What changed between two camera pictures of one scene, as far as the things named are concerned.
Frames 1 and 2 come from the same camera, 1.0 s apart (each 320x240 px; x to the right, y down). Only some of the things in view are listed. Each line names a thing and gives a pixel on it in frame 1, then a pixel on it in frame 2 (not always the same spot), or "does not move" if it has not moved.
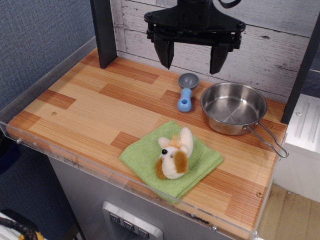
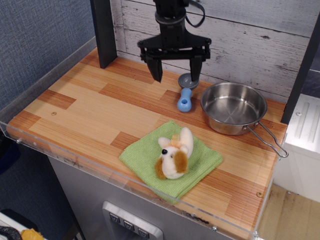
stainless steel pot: [230, 108] does not move
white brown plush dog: [173, 163] does not move
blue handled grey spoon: [186, 81] does not move
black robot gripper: [193, 21] → [174, 42]
